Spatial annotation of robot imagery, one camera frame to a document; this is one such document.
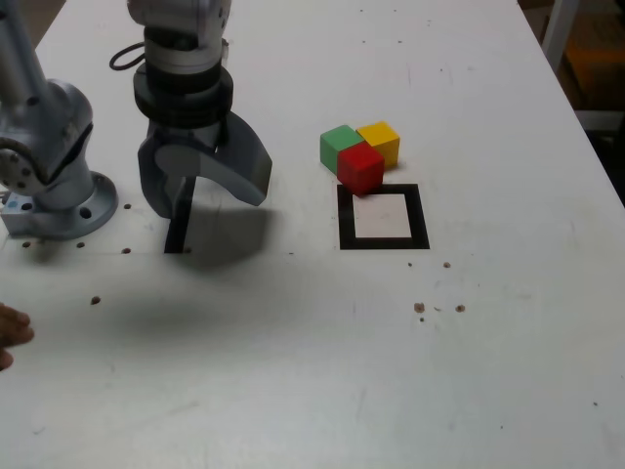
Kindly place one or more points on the person's hand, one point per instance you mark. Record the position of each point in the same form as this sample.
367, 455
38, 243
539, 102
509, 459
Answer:
12, 332

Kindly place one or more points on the black tape strip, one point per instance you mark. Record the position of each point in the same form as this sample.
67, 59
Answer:
176, 234

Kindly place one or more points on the yellow cube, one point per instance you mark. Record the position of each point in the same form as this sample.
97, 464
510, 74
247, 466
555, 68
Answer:
383, 137

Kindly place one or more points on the white metal rack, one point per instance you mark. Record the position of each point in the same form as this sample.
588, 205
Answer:
556, 29

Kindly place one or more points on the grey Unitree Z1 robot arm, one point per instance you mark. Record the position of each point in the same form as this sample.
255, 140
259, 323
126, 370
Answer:
58, 127

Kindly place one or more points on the brown cardboard box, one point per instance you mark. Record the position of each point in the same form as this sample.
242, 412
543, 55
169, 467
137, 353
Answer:
595, 73

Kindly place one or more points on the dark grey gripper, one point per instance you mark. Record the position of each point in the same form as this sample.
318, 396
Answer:
188, 134

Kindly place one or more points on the green cube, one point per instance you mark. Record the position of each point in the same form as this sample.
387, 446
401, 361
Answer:
337, 141

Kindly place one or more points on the red cube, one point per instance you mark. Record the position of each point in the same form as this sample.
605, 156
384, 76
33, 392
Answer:
361, 168

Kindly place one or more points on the black tape square outline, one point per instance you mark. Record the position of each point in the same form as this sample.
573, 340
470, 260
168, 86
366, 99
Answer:
344, 220

